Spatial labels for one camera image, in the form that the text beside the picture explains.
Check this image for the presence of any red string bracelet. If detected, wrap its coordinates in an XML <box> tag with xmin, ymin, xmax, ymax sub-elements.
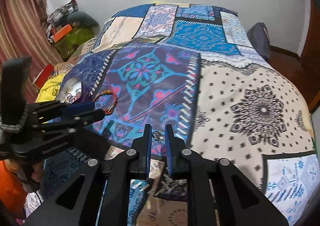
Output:
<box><xmin>67</xmin><ymin>92</ymin><xmax>82</xmax><ymax>104</ymax></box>

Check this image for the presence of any purple heart jewelry box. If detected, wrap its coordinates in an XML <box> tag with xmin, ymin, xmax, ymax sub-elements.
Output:
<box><xmin>55</xmin><ymin>77</ymin><xmax>92</xmax><ymax>104</ymax></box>

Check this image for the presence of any person's left hand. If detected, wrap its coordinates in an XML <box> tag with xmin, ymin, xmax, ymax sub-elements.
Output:
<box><xmin>31</xmin><ymin>162</ymin><xmax>44</xmax><ymax>183</ymax></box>

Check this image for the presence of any yellow cloth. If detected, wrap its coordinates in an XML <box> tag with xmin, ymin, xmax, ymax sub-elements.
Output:
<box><xmin>35</xmin><ymin>75</ymin><xmax>65</xmax><ymax>103</ymax></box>

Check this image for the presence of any striped brown blanket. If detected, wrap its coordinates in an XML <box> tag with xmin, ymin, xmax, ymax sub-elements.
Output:
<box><xmin>53</xmin><ymin>37</ymin><xmax>97</xmax><ymax>76</ymax></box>

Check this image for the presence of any red box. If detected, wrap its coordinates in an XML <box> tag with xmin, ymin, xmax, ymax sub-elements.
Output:
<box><xmin>32</xmin><ymin>64</ymin><xmax>54</xmax><ymax>89</ymax></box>

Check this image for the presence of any orange box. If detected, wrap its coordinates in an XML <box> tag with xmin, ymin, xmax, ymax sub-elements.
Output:
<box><xmin>53</xmin><ymin>24</ymin><xmax>73</xmax><ymax>43</ymax></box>

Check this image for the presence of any striped pink curtain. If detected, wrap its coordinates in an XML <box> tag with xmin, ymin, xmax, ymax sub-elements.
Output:
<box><xmin>1</xmin><ymin>0</ymin><xmax>62</xmax><ymax>103</ymax></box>

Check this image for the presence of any grey neck pillow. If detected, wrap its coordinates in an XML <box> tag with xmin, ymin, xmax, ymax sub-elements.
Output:
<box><xmin>66</xmin><ymin>11</ymin><xmax>100</xmax><ymax>35</ymax></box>

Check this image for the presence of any patchwork patterned bedspread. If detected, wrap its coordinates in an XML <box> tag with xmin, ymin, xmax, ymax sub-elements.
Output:
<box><xmin>39</xmin><ymin>2</ymin><xmax>318</xmax><ymax>226</ymax></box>

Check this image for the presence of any pile of clothes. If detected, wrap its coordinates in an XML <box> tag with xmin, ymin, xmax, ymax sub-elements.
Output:
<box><xmin>47</xmin><ymin>0</ymin><xmax>79</xmax><ymax>26</ymax></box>

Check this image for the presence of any grey backpack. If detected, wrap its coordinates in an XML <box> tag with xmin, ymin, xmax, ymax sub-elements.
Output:
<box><xmin>247</xmin><ymin>22</ymin><xmax>270</xmax><ymax>60</ymax></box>

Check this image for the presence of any brown wooden door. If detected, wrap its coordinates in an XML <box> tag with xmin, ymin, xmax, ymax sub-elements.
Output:
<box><xmin>300</xmin><ymin>0</ymin><xmax>319</xmax><ymax>113</ymax></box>

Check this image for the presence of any orange braided bracelet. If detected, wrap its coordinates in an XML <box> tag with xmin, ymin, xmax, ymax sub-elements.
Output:
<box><xmin>93</xmin><ymin>90</ymin><xmax>118</xmax><ymax>116</ymax></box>

